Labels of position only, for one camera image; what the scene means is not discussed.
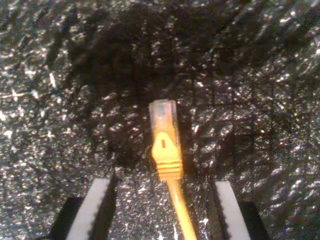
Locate black bubble mat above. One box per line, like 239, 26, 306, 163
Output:
0, 0, 320, 240

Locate yellow network cable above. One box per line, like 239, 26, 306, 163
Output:
148, 99, 198, 240

